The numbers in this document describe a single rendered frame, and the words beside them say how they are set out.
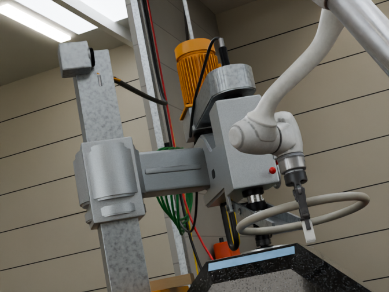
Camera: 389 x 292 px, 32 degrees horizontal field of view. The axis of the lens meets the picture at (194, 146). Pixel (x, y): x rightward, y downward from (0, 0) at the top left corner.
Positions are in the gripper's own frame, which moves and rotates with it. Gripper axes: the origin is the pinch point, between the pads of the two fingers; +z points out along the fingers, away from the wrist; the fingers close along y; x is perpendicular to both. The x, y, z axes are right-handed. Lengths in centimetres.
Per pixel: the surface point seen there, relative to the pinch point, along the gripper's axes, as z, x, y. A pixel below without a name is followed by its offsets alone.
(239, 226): -8.7, 22.1, 14.1
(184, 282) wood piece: -2, 57, 99
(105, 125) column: -87, 81, 99
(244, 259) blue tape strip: 2.1, 23.3, 21.3
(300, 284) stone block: 14.8, 6.3, 13.3
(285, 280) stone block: 12.6, 11.0, 13.9
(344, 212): -9.0, -16.9, 37.1
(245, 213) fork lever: -24, 21, 80
